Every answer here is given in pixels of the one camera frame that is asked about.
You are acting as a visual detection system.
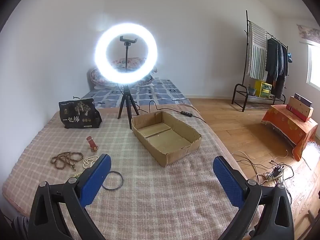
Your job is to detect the power strip with cables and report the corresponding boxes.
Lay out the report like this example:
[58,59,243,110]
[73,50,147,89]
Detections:
[231,152,295,188]

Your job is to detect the dark hanging clothes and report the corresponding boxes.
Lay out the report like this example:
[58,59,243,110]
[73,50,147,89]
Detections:
[265,38,289,97]

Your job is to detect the pink plaid blanket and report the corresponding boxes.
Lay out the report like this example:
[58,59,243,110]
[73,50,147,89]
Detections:
[2,109,253,240]

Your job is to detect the black printed bag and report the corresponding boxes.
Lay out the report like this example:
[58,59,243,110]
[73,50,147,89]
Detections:
[59,99,102,130]

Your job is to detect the window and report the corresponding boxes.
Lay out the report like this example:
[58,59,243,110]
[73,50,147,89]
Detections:
[307,44,320,90]

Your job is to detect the black metal clothes rack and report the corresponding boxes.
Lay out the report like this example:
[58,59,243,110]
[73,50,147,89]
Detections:
[231,10,289,112]

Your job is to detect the red flat box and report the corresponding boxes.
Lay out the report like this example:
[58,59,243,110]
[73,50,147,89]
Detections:
[286,105,310,122]

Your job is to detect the thin black bangle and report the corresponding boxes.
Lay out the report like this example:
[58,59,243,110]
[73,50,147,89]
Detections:
[101,171,124,191]

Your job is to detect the black light cable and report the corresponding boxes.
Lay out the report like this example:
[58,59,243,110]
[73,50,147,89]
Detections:
[136,100,208,124]

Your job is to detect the folded floral quilt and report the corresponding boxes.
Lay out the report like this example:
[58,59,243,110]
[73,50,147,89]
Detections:
[89,57,157,90]

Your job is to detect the white pearl necklace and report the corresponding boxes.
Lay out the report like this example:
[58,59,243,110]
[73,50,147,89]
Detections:
[83,155,100,169]

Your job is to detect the white power strip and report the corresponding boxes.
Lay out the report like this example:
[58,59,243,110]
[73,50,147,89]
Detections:
[265,165,285,182]

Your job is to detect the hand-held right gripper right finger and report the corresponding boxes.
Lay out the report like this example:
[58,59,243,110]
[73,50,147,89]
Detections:
[212,156,295,240]

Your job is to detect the brown wooden bead necklace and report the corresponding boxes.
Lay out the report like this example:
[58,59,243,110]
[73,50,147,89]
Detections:
[51,151,84,172]

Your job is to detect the tan cardboard box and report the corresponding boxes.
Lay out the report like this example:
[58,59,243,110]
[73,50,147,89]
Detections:
[287,96,314,118]

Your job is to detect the orange cloth covered table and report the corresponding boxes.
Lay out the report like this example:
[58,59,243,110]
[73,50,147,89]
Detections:
[261,104,318,162]

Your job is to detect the black phone holder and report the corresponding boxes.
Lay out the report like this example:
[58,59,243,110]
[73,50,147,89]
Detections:
[119,35,138,73]

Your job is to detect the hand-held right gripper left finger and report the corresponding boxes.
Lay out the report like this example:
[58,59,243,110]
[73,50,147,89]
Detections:
[28,154,112,240]

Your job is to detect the floral curtain valance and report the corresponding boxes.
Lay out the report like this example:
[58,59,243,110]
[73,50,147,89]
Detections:
[296,24,320,44]

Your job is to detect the dark blue flat box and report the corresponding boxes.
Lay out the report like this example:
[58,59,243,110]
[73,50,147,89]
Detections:
[294,93,313,108]

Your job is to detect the black tripod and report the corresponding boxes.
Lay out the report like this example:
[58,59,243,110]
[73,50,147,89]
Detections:
[117,85,140,130]

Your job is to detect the dark patterned cloth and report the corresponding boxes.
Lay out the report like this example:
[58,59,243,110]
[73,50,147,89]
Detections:
[11,215,32,240]

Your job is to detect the striped hanging towel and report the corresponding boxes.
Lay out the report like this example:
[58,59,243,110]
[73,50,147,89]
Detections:
[247,21,268,80]

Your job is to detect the yellow crate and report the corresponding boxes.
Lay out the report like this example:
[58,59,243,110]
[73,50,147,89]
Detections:
[254,79,272,98]

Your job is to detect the red watch strap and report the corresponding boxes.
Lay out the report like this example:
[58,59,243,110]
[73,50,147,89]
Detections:
[86,136,99,152]

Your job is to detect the white ring light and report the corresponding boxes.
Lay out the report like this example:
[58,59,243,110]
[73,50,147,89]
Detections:
[94,23,158,84]

